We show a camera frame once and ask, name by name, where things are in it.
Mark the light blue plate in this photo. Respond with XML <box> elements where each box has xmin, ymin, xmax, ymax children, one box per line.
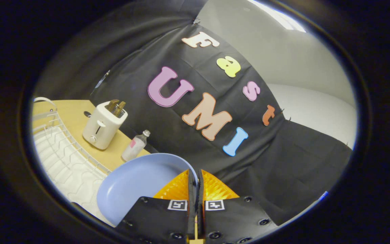
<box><xmin>96</xmin><ymin>153</ymin><xmax>199</xmax><ymax>227</ymax></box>

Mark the white wire dish rack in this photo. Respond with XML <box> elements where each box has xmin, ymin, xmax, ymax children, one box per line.
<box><xmin>32</xmin><ymin>97</ymin><xmax>112</xmax><ymax>227</ymax></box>

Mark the white toaster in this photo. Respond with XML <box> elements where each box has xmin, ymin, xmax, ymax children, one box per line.
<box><xmin>82</xmin><ymin>101</ymin><xmax>128</xmax><ymax>150</ymax></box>

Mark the toast slice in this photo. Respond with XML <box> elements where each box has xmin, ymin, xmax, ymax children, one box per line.
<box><xmin>114</xmin><ymin>101</ymin><xmax>126</xmax><ymax>118</ymax></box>
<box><xmin>106</xmin><ymin>99</ymin><xmax>120</xmax><ymax>114</ymax></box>

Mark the black backdrop cloth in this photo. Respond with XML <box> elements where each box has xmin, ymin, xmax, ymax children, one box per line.
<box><xmin>34</xmin><ymin>0</ymin><xmax>353</xmax><ymax>226</ymax></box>

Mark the clear plastic bottle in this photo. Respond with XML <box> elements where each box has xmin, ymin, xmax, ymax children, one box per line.
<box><xmin>122</xmin><ymin>129</ymin><xmax>151</xmax><ymax>162</ymax></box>

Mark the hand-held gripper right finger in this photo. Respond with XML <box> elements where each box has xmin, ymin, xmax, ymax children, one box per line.
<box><xmin>198</xmin><ymin>169</ymin><xmax>279</xmax><ymax>244</ymax></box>

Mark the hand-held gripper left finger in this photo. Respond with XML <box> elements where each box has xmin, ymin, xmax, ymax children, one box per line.
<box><xmin>115</xmin><ymin>169</ymin><xmax>198</xmax><ymax>242</ymax></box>

